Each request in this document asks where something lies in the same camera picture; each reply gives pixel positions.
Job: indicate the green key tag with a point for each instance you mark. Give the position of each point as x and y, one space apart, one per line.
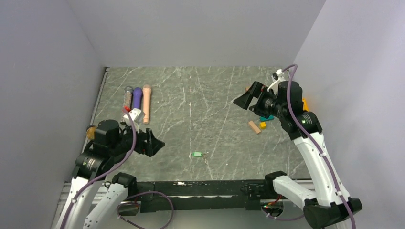
197 154

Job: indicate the yellow small wooden block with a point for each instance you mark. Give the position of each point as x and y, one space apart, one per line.
262 125

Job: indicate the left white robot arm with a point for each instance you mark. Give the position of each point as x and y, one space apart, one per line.
110 147

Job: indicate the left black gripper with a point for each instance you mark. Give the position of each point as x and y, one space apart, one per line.
152 145

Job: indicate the glitter silver microphone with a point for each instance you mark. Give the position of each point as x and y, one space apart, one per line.
128 92

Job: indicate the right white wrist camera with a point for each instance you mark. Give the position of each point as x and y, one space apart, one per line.
278 77

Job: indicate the pink microphone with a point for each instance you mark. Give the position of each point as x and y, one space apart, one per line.
146 103

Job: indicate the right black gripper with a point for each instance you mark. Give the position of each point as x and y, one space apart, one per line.
244 100

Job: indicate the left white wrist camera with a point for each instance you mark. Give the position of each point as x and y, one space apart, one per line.
135 114

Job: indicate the tan rectangular wooden block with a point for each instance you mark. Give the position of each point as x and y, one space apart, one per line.
254 127

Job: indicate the teal wooden block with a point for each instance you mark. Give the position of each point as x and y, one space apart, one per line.
264 119

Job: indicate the yellow plastic bin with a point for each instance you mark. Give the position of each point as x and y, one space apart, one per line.
305 105

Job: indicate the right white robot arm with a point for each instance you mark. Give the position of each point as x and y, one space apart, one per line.
329 205

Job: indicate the purple microphone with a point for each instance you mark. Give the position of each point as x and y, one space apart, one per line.
137 97

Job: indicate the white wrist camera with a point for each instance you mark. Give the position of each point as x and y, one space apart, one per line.
135 114
278 77

